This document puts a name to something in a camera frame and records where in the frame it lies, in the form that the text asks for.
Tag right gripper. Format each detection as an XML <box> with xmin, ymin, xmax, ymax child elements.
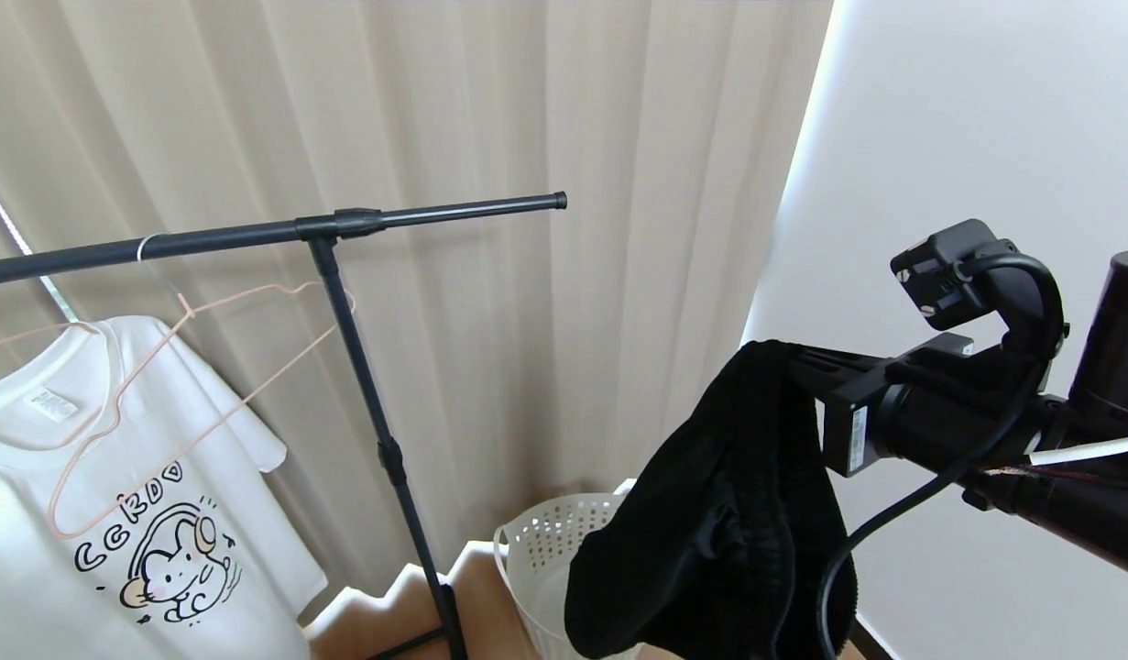
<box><xmin>820</xmin><ymin>333</ymin><xmax>1073</xmax><ymax>479</ymax></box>

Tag black shorts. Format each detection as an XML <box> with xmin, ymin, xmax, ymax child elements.
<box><xmin>564</xmin><ymin>340</ymin><xmax>860</xmax><ymax>660</ymax></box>

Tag pink clothes hanger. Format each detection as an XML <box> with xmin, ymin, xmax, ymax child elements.
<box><xmin>49</xmin><ymin>234</ymin><xmax>356</xmax><ymax>540</ymax></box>
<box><xmin>0</xmin><ymin>319</ymin><xmax>102</xmax><ymax>358</ymax></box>

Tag white printed t-shirt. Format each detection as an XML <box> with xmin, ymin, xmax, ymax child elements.
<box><xmin>0</xmin><ymin>316</ymin><xmax>329</xmax><ymax>660</ymax></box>

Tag white laundry basket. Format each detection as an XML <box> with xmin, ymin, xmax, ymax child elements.
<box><xmin>493</xmin><ymin>478</ymin><xmax>647</xmax><ymax>660</ymax></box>

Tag black clothes rack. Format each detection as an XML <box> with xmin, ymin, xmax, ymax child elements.
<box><xmin>0</xmin><ymin>192</ymin><xmax>567</xmax><ymax>660</ymax></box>

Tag beige curtain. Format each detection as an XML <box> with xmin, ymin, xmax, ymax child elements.
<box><xmin>0</xmin><ymin>0</ymin><xmax>835</xmax><ymax>643</ymax></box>

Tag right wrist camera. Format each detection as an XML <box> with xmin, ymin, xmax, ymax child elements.
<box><xmin>891</xmin><ymin>218</ymin><xmax>1027</xmax><ymax>333</ymax></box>

